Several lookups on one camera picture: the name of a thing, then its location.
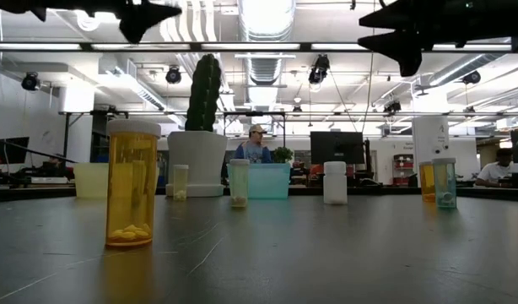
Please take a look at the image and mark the person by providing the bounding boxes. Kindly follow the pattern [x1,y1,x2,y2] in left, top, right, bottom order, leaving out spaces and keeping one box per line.
[233,123,273,165]
[474,147,518,189]

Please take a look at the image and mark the green cactus plant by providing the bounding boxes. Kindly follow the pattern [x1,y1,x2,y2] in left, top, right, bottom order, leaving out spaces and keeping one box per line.
[184,53,223,133]

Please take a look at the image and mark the teal pill bottle white cap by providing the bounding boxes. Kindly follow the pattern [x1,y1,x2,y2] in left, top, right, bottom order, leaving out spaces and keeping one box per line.
[431,157,457,209]

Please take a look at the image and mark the small green potted plant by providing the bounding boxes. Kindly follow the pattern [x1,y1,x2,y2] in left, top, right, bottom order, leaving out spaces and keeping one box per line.
[272,145,294,165]

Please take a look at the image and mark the black computer monitor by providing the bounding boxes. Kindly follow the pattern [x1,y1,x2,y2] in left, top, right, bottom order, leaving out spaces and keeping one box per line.
[310,130,365,166]

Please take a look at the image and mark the teal translucent plastic bin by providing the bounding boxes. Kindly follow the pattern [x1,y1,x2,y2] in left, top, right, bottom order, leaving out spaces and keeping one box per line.
[227,163,292,200]

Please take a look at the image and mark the yellow translucent plastic bin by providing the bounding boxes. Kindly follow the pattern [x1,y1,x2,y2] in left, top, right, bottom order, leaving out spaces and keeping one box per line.
[73,162,110,199]

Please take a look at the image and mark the pale yellow pill bottle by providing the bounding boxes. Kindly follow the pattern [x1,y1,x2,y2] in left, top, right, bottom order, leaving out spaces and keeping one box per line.
[172,164,190,202]

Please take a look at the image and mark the opaque white pill bottle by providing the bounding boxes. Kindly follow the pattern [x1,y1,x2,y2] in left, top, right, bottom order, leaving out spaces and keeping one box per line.
[322,160,348,206]

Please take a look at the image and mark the black background rig frame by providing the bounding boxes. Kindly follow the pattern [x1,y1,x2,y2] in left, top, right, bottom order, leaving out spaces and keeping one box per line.
[223,110,288,149]
[58,110,129,164]

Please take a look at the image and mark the amber pill bottle white cap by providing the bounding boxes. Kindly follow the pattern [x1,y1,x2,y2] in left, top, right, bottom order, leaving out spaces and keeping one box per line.
[418,160,436,204]
[105,118,162,248]

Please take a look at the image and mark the red storage shelf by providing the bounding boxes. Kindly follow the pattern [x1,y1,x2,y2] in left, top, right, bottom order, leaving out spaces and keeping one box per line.
[392,153,414,187]

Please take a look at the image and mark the pale green pill bottle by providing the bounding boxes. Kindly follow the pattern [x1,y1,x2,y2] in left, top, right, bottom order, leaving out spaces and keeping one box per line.
[229,158,251,209]

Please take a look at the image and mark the thin black diagonal rod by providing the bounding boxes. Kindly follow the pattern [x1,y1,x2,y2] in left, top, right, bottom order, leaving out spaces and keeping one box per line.
[0,134,79,165]

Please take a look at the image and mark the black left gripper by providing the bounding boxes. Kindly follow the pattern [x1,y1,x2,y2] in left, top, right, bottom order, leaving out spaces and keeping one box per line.
[29,0,183,46]

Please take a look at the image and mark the silver ceiling air duct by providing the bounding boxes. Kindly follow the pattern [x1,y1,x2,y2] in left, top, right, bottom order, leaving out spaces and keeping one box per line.
[236,0,297,88]

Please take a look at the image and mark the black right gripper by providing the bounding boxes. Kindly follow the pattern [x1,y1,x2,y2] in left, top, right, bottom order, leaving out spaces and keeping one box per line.
[357,0,513,78]

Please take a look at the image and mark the white building pillar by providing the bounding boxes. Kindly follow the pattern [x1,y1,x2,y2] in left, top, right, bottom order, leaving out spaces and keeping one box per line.
[412,115,451,187]

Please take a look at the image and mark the small black monitor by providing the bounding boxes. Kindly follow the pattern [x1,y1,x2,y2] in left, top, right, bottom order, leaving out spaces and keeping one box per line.
[0,136,30,166]

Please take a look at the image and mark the black overhead rig beam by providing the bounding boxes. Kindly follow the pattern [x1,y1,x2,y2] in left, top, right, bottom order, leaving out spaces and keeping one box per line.
[0,41,518,53]

